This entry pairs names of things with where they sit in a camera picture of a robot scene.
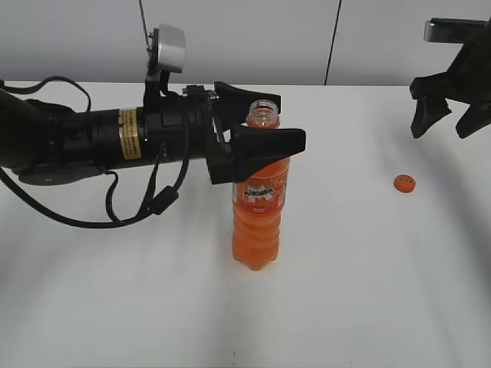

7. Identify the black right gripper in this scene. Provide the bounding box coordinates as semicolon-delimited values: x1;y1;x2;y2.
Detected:
410;20;490;138

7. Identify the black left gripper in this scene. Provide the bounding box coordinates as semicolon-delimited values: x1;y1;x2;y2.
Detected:
142;72;306;184

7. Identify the orange Mirinda soda bottle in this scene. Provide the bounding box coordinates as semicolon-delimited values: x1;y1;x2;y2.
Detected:
231;99;292;272

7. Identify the orange bottle cap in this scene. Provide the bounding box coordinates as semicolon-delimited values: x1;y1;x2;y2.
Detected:
394;174;416;193

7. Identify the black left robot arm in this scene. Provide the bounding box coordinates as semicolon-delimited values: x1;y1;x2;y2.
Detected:
1;82;306;186

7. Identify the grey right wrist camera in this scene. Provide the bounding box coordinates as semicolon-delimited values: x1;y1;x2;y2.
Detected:
423;18;487;44

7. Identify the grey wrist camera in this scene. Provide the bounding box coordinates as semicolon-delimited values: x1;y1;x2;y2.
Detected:
423;18;487;44
147;24;186;74

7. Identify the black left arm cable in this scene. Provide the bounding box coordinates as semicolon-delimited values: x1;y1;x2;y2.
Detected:
0;75;192;230

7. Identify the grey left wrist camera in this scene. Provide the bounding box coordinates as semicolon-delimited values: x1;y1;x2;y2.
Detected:
147;24;186;74

